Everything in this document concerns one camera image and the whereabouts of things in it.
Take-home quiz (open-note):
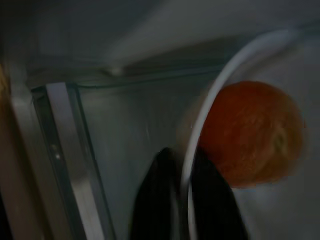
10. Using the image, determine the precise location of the large white bowl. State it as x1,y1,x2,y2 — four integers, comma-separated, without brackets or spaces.
180,28,320,240

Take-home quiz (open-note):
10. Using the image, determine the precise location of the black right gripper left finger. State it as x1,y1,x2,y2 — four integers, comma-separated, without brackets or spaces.
131,146,185,240

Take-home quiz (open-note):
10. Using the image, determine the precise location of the glass fridge shelf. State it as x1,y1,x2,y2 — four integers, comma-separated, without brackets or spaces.
30,68,221,240

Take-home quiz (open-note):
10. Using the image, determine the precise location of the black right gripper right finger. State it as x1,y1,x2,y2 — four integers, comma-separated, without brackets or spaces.
190,147,248,240

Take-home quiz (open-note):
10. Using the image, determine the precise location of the orange fruit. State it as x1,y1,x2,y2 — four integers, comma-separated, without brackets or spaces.
197,80,307,189

